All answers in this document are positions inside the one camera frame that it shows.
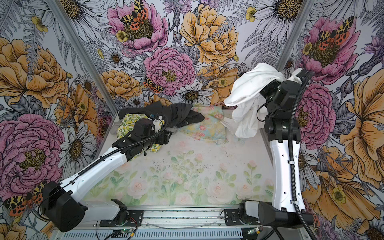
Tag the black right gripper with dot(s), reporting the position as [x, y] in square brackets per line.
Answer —
[274, 84]

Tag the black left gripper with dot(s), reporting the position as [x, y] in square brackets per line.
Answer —
[163, 137]

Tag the white cloth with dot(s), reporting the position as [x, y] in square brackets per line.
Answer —
[246, 97]

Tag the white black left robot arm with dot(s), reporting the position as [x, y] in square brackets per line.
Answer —
[63, 202]

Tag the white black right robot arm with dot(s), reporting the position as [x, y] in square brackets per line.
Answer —
[287, 209]

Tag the grey cloth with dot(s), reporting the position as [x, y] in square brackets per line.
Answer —
[172, 130]

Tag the black cloth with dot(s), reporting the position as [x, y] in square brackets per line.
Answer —
[178, 115]

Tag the pastel floral cloth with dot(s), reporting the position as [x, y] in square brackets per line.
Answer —
[210, 130]

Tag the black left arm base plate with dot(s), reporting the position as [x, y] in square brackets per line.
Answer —
[131, 218]

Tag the aluminium front frame rail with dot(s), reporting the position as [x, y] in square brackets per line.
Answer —
[173, 223]

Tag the aluminium corner post right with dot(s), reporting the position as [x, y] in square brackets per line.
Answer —
[292, 38]

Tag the aluminium corner post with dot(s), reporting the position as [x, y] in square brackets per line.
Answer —
[79, 47]
[292, 38]

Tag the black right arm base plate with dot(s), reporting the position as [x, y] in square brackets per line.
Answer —
[232, 218]

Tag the aluminium corner post left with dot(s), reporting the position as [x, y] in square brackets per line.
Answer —
[79, 47]

